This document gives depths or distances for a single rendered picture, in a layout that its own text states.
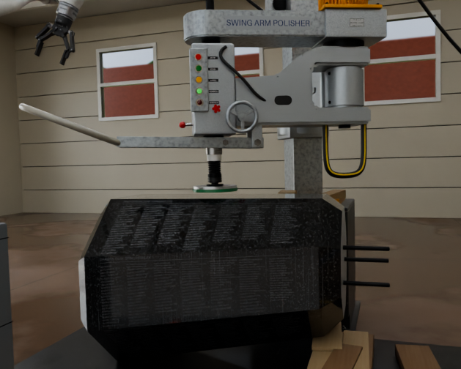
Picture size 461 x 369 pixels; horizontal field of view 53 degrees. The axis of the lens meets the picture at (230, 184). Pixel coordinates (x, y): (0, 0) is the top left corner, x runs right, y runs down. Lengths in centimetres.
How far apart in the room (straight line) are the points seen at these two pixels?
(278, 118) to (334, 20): 52
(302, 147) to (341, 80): 70
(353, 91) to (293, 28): 41
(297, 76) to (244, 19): 36
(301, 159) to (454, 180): 554
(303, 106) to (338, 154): 597
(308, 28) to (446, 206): 626
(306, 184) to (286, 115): 80
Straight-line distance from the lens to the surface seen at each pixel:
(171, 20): 938
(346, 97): 233
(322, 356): 212
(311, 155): 293
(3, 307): 208
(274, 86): 223
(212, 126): 216
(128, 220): 226
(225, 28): 224
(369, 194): 819
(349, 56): 236
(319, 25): 233
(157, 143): 220
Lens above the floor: 102
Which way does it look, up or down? 3 degrees down
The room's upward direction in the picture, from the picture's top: 1 degrees counter-clockwise
